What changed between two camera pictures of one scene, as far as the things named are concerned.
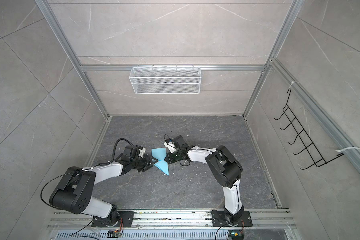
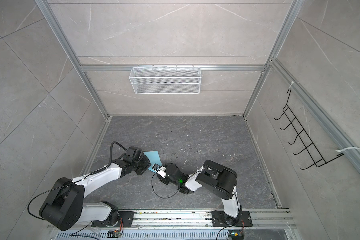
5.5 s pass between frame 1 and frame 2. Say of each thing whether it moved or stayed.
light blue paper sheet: moved
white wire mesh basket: stayed
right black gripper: moved
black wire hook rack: stayed
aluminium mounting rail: stayed
